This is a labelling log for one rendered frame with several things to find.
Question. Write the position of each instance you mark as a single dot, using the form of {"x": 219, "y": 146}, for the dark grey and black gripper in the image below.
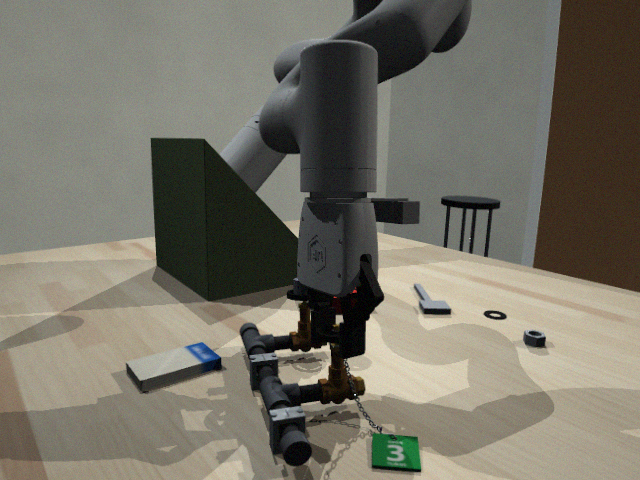
{"x": 338, "y": 251}

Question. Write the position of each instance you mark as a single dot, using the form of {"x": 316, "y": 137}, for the dark grey cylinder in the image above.
{"x": 298, "y": 288}

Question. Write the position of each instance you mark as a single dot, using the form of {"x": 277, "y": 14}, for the black rubber washer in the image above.
{"x": 487, "y": 314}

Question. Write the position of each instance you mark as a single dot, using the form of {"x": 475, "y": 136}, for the dark grey hex nut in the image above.
{"x": 534, "y": 338}

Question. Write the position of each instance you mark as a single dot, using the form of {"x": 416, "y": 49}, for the red box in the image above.
{"x": 337, "y": 304}

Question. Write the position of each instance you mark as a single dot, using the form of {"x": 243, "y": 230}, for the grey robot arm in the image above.
{"x": 330, "y": 116}

